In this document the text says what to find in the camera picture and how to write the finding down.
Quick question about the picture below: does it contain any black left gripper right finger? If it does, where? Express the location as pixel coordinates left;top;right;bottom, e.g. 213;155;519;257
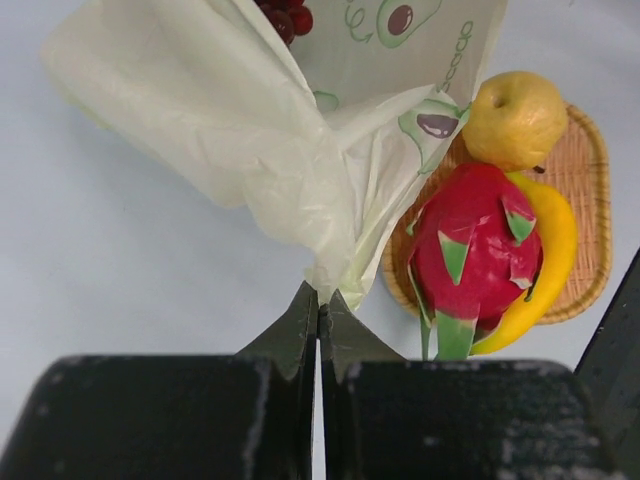
318;291;405;479

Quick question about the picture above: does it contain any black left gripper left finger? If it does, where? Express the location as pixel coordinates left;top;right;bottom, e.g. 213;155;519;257
235;282;319;479

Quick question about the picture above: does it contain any red fake dragon fruit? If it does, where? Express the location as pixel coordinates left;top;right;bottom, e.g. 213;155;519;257
408;163;542;360

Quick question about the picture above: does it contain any translucent pale green plastic bag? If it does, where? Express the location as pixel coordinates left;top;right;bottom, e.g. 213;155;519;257
42;1;506;308

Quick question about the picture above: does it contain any yellow fake banana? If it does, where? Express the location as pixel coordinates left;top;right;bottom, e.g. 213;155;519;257
471;173;578;356

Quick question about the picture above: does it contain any yellow fake pear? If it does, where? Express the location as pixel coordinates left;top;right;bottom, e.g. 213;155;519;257
461;71;569;172

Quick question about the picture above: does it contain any dark red fake fruit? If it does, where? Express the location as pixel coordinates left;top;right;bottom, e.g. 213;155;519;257
254;0;314;47

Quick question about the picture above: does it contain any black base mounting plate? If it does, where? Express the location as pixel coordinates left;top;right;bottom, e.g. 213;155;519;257
576;256;639;455

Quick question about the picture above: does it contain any woven bamboo tray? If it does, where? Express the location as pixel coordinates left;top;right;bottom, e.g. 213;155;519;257
382;102;614;326

